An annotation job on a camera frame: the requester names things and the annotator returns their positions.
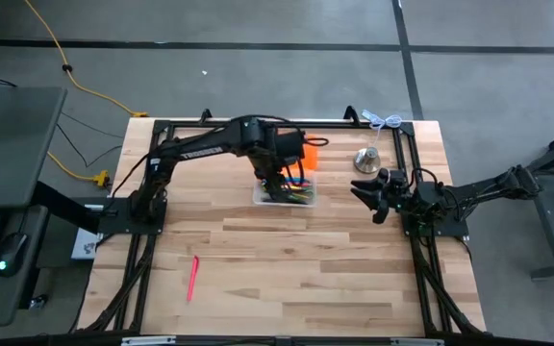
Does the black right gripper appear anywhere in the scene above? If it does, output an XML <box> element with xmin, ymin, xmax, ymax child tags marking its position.
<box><xmin>350</xmin><ymin>167</ymin><xmax>411</xmax><ymax>225</ymax></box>

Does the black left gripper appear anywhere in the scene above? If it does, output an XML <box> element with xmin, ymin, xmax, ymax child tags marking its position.
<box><xmin>252</xmin><ymin>153</ymin><xmax>297</xmax><ymax>204</ymax></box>

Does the clear plastic supply box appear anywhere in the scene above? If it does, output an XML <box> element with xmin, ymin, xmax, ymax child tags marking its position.
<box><xmin>252</xmin><ymin>168</ymin><xmax>317</xmax><ymax>209</ymax></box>

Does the pink pen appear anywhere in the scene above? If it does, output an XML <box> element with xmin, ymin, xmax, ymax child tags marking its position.
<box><xmin>186</xmin><ymin>255</ymin><xmax>201</xmax><ymax>304</ymax></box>

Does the orange plastic box lid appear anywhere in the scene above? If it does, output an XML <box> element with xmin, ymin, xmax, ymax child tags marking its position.
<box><xmin>280</xmin><ymin>133</ymin><xmax>319</xmax><ymax>172</ymax></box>

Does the white printed box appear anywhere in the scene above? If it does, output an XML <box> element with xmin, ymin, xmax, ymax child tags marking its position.
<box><xmin>71</xmin><ymin>227</ymin><xmax>106</xmax><ymax>261</ymax></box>

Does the brass cylinder stand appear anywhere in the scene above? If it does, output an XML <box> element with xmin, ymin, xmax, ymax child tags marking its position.
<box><xmin>352</xmin><ymin>145</ymin><xmax>383</xmax><ymax>175</ymax></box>

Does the black office desk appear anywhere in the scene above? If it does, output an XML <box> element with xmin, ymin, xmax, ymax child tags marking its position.
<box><xmin>0</xmin><ymin>86</ymin><xmax>69</xmax><ymax>329</ymax></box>

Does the black computer mouse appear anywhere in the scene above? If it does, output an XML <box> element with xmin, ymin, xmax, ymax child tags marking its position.
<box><xmin>0</xmin><ymin>232</ymin><xmax>30</xmax><ymax>279</ymax></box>

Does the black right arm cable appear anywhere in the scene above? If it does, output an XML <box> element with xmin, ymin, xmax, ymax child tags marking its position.
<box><xmin>409</xmin><ymin>166</ymin><xmax>441</xmax><ymax>189</ymax></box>

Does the white bundled cable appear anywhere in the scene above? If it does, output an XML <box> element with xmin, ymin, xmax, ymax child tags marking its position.
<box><xmin>360</xmin><ymin>109</ymin><xmax>404</xmax><ymax>146</ymax></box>

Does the black aluminium table frame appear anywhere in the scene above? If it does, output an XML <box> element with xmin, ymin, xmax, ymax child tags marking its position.
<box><xmin>77</xmin><ymin>117</ymin><xmax>488</xmax><ymax>338</ymax></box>

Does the yellow extension cord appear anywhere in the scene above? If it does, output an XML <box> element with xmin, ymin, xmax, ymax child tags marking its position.
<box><xmin>22</xmin><ymin>0</ymin><xmax>150</xmax><ymax>119</ymax></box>
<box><xmin>46</xmin><ymin>151</ymin><xmax>112</xmax><ymax>190</ymax></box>

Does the black floor cable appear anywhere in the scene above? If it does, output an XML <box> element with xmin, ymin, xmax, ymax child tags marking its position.
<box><xmin>56</xmin><ymin>111</ymin><xmax>125</xmax><ymax>169</ymax></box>

